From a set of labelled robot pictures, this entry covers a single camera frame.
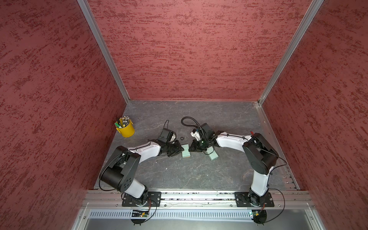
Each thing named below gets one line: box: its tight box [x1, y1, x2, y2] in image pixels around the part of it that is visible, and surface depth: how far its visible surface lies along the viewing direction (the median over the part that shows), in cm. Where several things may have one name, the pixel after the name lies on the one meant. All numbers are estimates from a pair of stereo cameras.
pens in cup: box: [114, 115, 130, 129], surface depth 91 cm
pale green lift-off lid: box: [206, 146, 219, 161], surface depth 90 cm
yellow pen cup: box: [115, 119, 136, 138], surface depth 94 cm
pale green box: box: [181, 143, 191, 158], surface depth 90 cm
